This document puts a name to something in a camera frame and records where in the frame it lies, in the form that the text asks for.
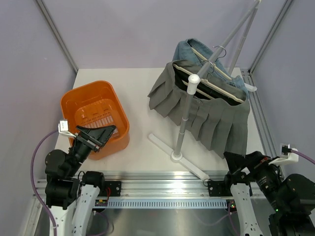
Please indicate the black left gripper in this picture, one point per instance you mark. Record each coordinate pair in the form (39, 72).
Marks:
(88, 135)

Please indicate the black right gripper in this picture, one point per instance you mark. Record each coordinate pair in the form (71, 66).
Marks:
(255, 161)

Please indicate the grey pleated skirt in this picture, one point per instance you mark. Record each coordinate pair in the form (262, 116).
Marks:
(217, 125)

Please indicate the cream hanger of denim skirt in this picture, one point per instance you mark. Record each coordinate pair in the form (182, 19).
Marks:
(214, 67)

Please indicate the cream hanger of grey skirt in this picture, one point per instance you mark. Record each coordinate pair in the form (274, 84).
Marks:
(210, 87)

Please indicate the light blue denim skirt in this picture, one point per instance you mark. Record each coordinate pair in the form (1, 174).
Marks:
(183, 51)

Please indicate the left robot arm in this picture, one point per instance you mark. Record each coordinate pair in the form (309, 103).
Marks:
(69, 199)

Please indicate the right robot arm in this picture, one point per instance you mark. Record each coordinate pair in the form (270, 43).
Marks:
(292, 199)

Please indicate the orange plastic basket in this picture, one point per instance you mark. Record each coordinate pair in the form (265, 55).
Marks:
(93, 106)

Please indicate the grey white clothes rack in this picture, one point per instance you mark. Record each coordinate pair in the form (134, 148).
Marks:
(233, 44)

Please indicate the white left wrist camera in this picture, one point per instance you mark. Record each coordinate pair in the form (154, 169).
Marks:
(63, 129)

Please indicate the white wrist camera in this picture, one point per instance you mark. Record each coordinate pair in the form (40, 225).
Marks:
(63, 129)
(287, 156)

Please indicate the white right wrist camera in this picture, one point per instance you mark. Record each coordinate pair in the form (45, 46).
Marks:
(287, 156)

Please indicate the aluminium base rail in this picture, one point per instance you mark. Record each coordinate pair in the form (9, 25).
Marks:
(159, 185)

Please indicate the slotted grey cable duct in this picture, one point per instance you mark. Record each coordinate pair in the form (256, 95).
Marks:
(162, 204)

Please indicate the left aluminium frame post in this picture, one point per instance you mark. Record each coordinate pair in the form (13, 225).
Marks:
(53, 28)

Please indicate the aluminium frame post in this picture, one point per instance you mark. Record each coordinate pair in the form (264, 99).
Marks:
(53, 28)
(271, 33)

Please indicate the right aluminium frame post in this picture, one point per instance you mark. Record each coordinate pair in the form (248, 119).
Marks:
(271, 33)

